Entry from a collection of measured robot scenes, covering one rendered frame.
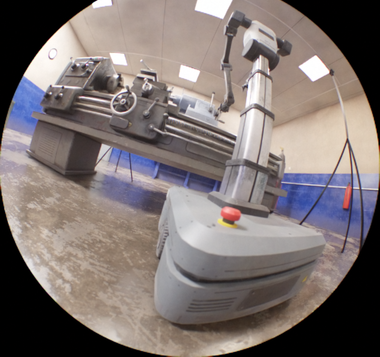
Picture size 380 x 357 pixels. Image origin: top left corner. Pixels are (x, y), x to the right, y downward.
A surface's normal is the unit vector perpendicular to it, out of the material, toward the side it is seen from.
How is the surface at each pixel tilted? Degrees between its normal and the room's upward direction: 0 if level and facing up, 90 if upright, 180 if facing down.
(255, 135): 90
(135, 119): 90
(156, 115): 90
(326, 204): 90
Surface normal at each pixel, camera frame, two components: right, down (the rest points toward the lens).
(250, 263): 0.18, -0.03
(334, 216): -0.94, -0.30
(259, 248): 0.33, -0.69
